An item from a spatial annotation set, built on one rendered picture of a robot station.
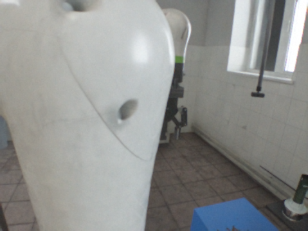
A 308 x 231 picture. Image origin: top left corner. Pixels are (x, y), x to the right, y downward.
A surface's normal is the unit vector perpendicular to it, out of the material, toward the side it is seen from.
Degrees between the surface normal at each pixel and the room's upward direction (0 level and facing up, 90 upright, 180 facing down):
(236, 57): 90
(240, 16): 90
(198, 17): 90
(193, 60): 90
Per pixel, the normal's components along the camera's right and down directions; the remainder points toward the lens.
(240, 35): 0.29, 0.29
